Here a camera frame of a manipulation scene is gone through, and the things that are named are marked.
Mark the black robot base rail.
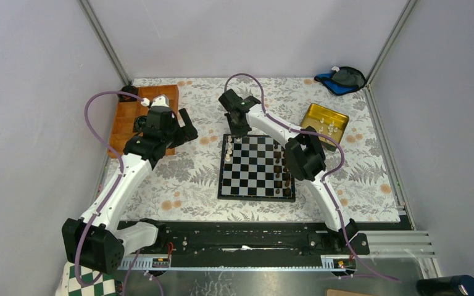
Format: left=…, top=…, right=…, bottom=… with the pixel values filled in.
left=141, top=221, right=370, bottom=269

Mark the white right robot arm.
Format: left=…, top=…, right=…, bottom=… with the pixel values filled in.
left=218, top=89, right=359, bottom=254

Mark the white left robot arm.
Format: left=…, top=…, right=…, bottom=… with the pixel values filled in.
left=62, top=105, right=198, bottom=274

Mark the gold metal tin box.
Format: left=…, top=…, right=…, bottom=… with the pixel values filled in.
left=301, top=104, right=349, bottom=143

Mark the floral white table mat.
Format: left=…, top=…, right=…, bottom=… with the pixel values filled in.
left=123, top=77, right=400, bottom=223

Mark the dark rolled cloth corner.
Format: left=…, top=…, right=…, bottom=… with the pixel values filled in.
left=117, top=85, right=138, bottom=102

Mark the dark cylinder bottle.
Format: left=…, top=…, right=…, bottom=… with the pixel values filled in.
left=416, top=275, right=474, bottom=296

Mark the orange wooden divided tray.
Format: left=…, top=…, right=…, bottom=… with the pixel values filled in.
left=109, top=84, right=179, bottom=154

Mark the green white rolled chess mat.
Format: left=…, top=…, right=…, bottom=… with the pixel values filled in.
left=55, top=262, right=121, bottom=296

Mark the dark chess pieces row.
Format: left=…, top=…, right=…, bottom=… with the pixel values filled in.
left=273, top=141, right=293, bottom=199

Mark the blue black cloth bundle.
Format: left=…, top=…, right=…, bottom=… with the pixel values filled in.
left=314, top=66, right=367, bottom=96

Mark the dark rolled cloth in tray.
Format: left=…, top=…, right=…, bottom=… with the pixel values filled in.
left=133, top=115, right=147, bottom=133

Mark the black white chess board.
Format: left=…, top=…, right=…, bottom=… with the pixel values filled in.
left=217, top=134, right=296, bottom=202

